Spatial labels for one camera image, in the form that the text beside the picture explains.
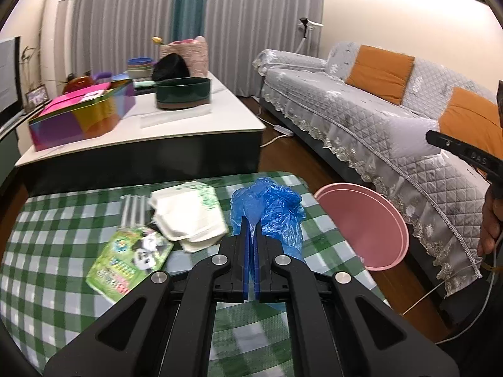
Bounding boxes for orange cushion near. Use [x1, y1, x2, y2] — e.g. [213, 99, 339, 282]
[438, 87, 503, 159]

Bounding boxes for blue plastic bag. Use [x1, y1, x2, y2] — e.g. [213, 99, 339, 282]
[230, 177, 306, 260]

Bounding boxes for colourful tin box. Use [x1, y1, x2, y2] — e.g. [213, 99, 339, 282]
[28, 79, 135, 151]

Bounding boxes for stacked coloured bowls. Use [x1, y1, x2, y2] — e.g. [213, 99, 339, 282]
[126, 57, 153, 79]

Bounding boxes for red brown teapot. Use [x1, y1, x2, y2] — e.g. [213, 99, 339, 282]
[62, 72, 95, 95]

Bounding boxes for orange cushion far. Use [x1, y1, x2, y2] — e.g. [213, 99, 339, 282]
[345, 45, 415, 106]

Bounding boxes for white air conditioner tower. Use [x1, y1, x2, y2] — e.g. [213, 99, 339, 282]
[40, 0, 75, 99]

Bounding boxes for white cable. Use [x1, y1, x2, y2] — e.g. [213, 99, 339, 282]
[400, 235, 503, 347]

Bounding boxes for grey teal curtain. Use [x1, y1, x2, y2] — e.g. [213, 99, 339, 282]
[72, 0, 323, 97]

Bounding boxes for pink lace basket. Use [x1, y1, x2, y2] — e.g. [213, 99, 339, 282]
[159, 36, 209, 78]

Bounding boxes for orange cushion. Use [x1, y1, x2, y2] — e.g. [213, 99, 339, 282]
[438, 87, 503, 159]
[345, 45, 415, 106]

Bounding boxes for dark green round bowl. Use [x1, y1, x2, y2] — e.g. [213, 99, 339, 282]
[154, 78, 212, 110]

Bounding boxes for white coffee table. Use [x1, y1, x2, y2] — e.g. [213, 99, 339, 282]
[15, 77, 265, 195]

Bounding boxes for tv cabinet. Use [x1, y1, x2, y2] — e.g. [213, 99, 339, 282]
[0, 105, 44, 184]

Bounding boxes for person's right hand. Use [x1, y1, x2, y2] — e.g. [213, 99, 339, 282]
[477, 184, 502, 260]

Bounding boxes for grey covered sofa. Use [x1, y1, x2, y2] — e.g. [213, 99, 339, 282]
[253, 43, 495, 294]

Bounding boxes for television screen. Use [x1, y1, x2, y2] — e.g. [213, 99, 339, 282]
[0, 37, 23, 127]

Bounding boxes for white power strip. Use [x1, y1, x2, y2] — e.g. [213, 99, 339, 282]
[273, 125, 293, 137]

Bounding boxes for small photo frame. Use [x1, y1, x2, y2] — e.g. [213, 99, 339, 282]
[25, 84, 50, 112]

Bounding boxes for pink trash bin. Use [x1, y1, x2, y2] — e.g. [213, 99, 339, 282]
[315, 182, 409, 271]

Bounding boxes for green snack package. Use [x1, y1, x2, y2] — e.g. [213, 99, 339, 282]
[86, 227, 174, 304]

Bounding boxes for green white checkered tablecloth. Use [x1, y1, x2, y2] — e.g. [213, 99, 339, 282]
[1, 172, 388, 376]

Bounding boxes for black hat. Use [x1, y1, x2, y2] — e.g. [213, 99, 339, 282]
[152, 53, 190, 83]

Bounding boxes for clear plastic straws pack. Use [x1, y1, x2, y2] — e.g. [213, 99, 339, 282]
[119, 194, 148, 229]

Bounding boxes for white paper pouch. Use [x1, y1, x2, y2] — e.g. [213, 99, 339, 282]
[148, 181, 229, 253]

